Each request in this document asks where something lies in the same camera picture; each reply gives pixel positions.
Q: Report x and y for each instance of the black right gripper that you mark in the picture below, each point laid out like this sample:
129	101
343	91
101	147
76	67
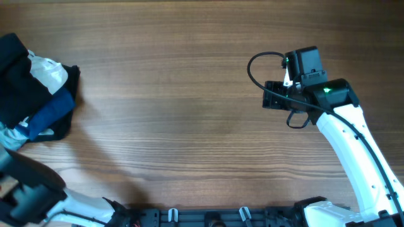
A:
273	94

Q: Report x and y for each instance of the black polo shirt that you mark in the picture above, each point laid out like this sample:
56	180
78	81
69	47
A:
21	94

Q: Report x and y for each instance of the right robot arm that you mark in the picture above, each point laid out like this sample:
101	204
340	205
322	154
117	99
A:
334	108

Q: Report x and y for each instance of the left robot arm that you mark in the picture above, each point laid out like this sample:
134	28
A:
33	193

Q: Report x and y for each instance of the black folded garment in pile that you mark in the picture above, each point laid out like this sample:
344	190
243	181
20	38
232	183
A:
60	128

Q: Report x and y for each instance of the blue folded shirt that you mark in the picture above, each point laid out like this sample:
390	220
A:
60	105

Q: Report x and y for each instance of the white folded shirt black print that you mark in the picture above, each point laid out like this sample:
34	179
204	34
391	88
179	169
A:
50	73

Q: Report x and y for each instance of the light blue folded garment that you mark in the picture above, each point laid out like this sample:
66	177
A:
11	138

